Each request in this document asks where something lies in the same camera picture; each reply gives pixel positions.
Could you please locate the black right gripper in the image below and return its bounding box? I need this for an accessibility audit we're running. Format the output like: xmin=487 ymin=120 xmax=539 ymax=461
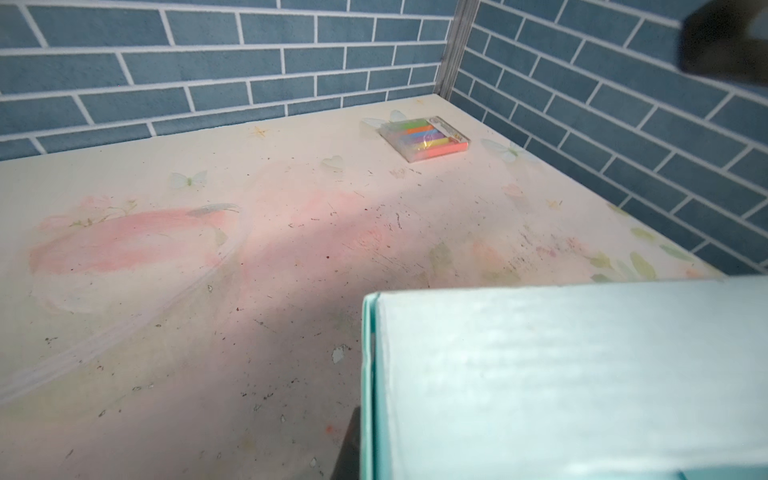
xmin=677 ymin=0 xmax=767 ymax=84

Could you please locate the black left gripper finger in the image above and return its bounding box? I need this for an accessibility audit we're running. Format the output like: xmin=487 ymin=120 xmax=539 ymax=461
xmin=330 ymin=407 xmax=361 ymax=480

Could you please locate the light teal paper box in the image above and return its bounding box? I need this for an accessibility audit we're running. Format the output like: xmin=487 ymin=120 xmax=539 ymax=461
xmin=360 ymin=276 xmax=767 ymax=479

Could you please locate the clear box of markers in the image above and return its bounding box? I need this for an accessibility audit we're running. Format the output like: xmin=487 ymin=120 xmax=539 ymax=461
xmin=377 ymin=116 xmax=471 ymax=163

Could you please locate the aluminium right corner post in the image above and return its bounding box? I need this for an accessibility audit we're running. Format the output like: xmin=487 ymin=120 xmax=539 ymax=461
xmin=434 ymin=0 xmax=480 ymax=100

